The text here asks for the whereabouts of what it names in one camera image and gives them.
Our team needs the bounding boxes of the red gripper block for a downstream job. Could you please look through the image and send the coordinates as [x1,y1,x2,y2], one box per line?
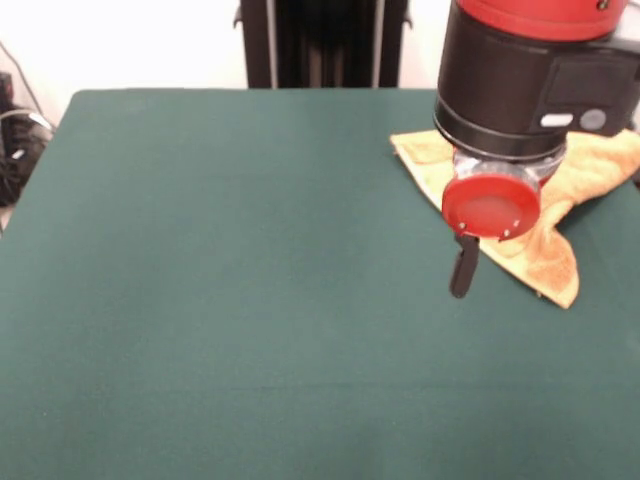
[441,158,569,300]

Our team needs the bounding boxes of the tan terry towel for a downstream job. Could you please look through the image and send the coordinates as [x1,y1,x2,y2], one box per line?
[389,128,640,310]

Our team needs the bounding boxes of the dark green table cloth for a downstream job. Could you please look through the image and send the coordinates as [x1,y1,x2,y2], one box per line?
[0,88,640,480]

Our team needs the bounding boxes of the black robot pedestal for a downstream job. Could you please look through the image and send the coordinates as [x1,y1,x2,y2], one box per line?
[233,0,414,90]

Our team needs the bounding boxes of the black equipment pile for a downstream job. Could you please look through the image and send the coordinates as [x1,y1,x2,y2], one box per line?
[0,107,54,207]

